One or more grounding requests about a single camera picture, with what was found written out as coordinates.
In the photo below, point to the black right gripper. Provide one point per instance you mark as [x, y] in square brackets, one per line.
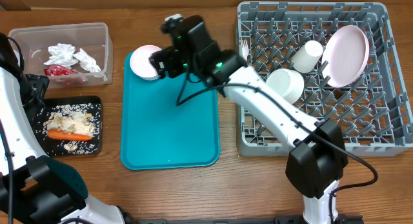
[165, 56]

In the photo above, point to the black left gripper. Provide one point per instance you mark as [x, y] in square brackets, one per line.
[39, 83]

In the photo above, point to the pink bowl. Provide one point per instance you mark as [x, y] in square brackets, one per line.
[140, 64]

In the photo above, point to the red snack wrapper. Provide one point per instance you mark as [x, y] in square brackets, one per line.
[58, 70]

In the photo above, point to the white tissue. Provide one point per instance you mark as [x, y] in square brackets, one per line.
[87, 62]
[62, 54]

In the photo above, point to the orange carrot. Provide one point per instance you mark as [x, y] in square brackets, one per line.
[60, 135]

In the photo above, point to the pile of white rice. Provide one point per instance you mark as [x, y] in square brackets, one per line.
[77, 125]

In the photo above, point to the peanut shells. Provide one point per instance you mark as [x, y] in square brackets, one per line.
[74, 122]

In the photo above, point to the white plastic fork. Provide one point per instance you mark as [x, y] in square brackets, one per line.
[245, 49]

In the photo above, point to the white bowl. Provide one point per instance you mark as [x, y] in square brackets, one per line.
[289, 84]

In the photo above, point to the white paper cup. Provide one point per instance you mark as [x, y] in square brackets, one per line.
[306, 58]

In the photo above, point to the white plate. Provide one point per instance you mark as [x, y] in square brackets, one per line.
[346, 55]

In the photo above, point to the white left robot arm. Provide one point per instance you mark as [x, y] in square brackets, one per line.
[34, 187]

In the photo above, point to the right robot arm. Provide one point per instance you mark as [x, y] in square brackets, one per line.
[318, 164]

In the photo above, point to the grey dishwasher rack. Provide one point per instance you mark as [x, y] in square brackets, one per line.
[374, 111]

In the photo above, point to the black tray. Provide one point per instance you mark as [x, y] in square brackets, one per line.
[96, 120]

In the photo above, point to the clear plastic bin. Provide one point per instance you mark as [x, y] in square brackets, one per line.
[92, 38]

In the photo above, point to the teal plastic tray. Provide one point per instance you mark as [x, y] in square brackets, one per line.
[157, 134]

